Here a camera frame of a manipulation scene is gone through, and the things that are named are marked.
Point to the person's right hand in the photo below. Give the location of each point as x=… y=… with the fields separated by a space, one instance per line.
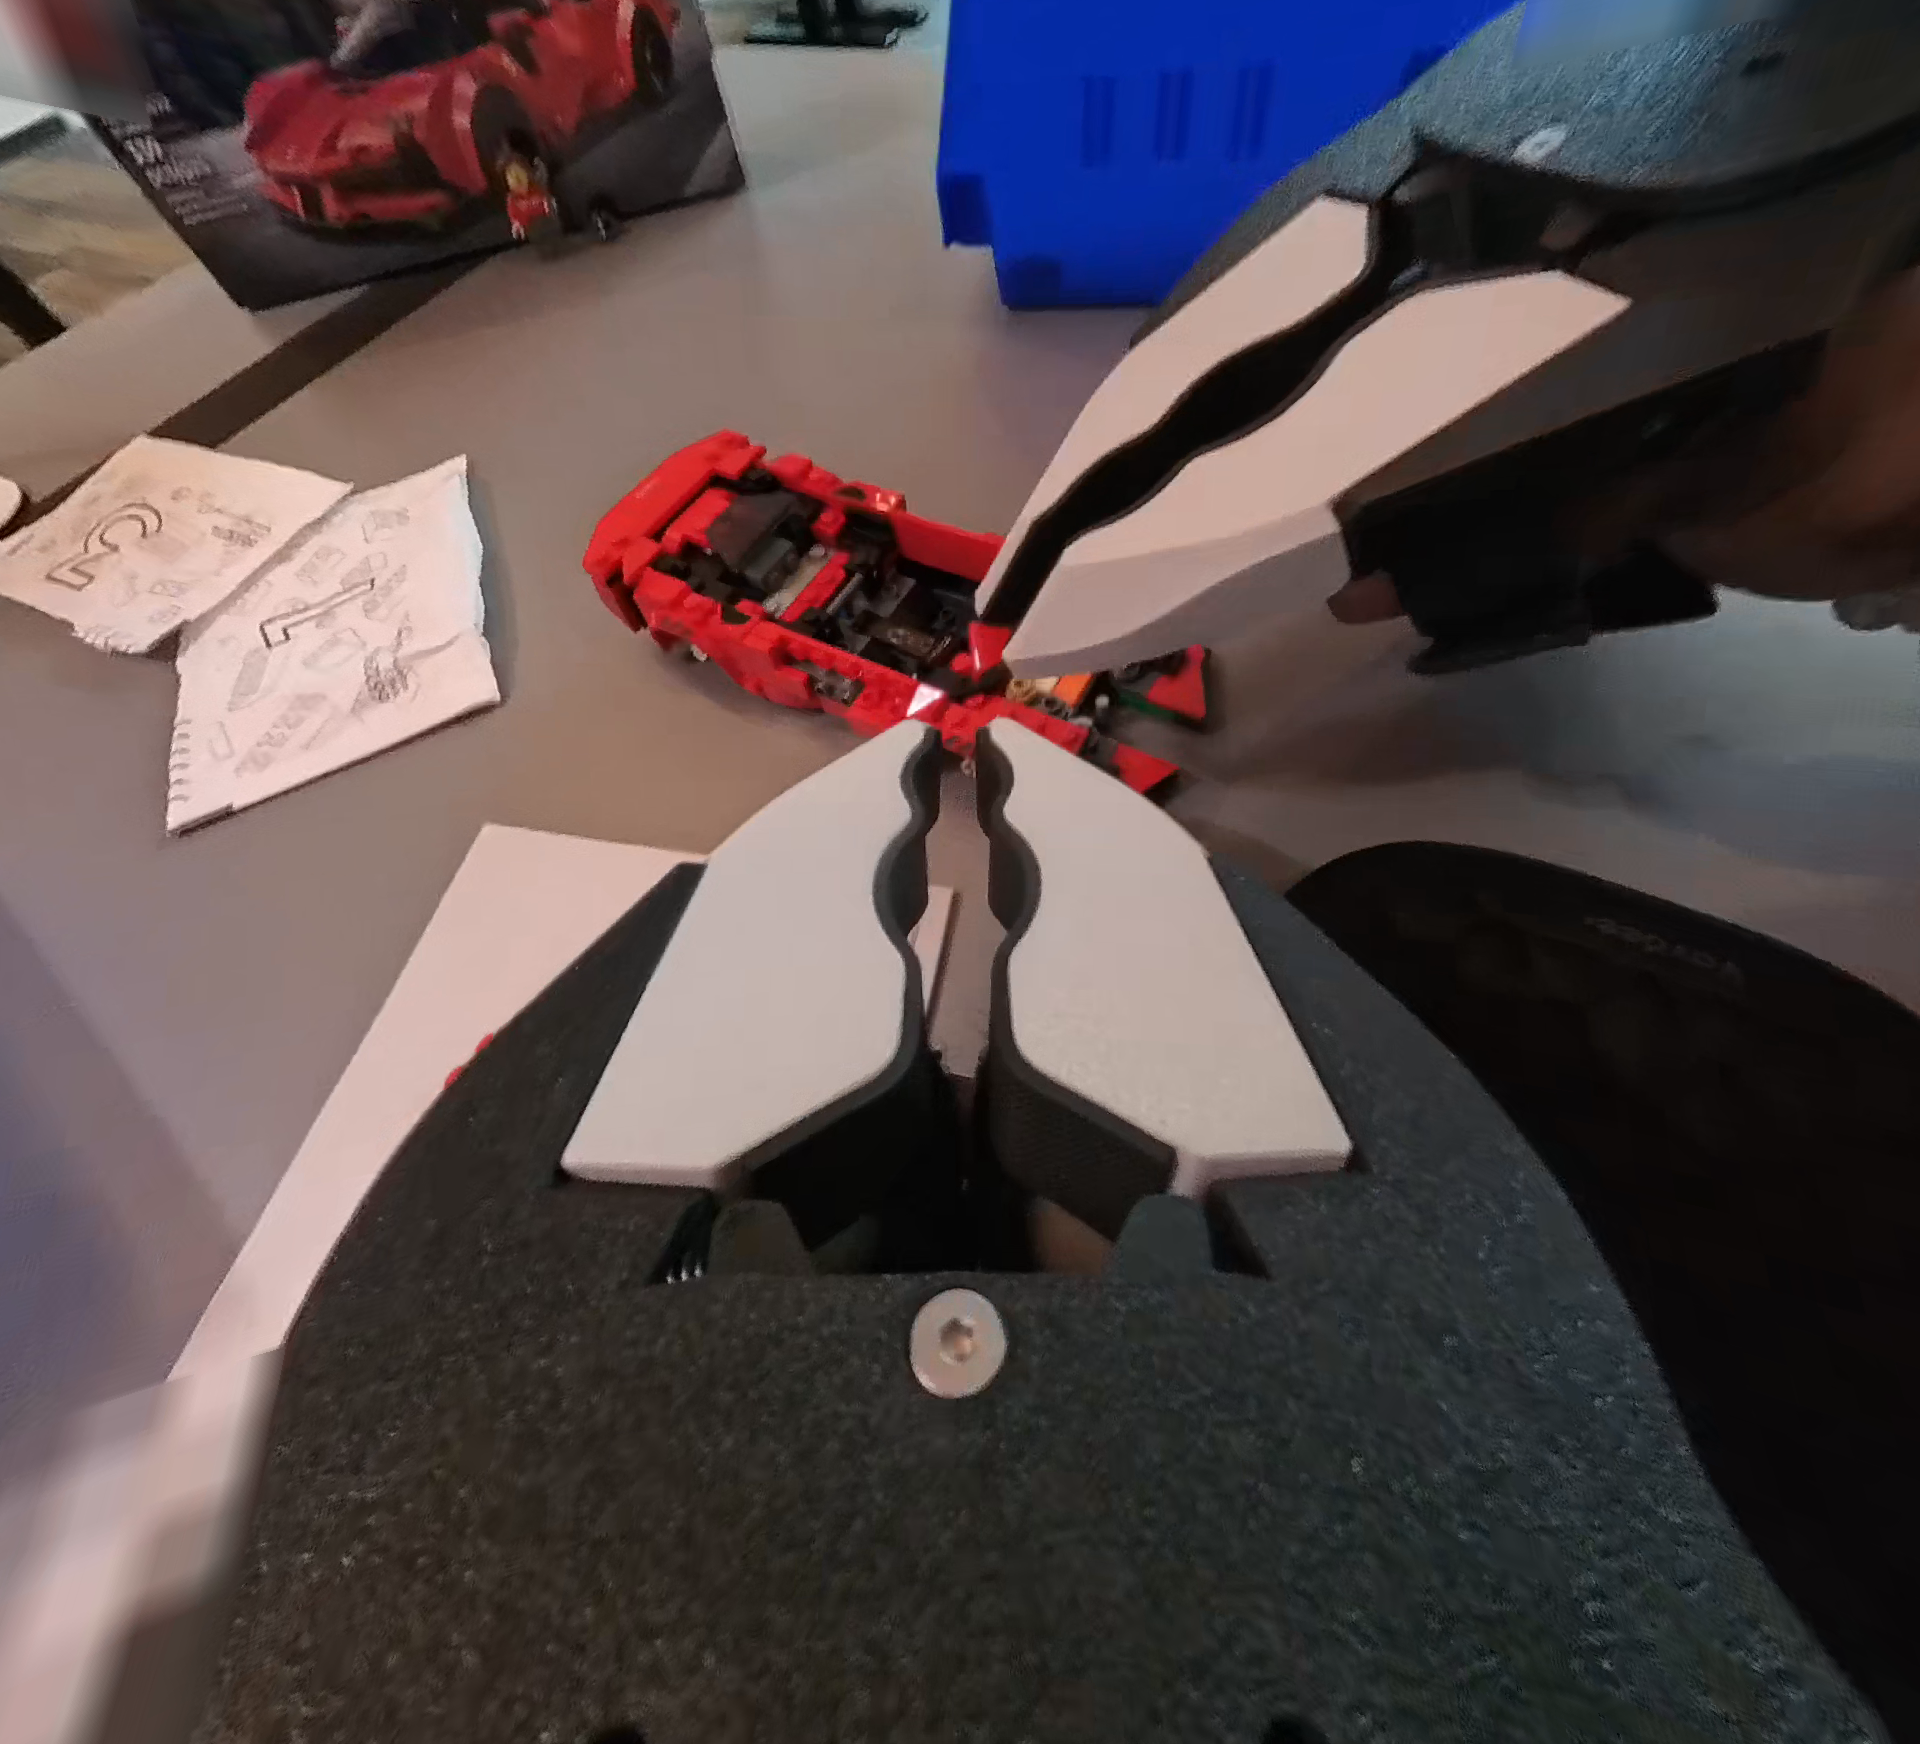
x=1845 y=469

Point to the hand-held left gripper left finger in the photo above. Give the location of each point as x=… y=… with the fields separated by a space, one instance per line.
x=749 y=964

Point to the toy car set box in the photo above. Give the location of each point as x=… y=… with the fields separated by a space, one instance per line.
x=452 y=49

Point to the red brick car fragment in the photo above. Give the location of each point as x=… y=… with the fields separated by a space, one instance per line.
x=1178 y=691

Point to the light grey sorting tray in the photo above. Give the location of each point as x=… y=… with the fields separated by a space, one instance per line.
x=452 y=964

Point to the printed white paper bag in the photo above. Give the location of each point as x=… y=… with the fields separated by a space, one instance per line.
x=345 y=665
x=165 y=544

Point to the blue plastic bin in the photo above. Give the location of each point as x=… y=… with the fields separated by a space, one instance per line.
x=1200 y=93

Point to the red brick piece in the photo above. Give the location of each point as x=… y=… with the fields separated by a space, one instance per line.
x=987 y=649

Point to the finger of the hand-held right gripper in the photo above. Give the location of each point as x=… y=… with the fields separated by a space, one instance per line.
x=1349 y=455
x=1245 y=305

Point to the red brick toy car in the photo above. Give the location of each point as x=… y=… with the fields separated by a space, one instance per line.
x=706 y=544

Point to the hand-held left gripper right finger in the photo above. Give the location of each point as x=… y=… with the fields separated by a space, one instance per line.
x=1172 y=996

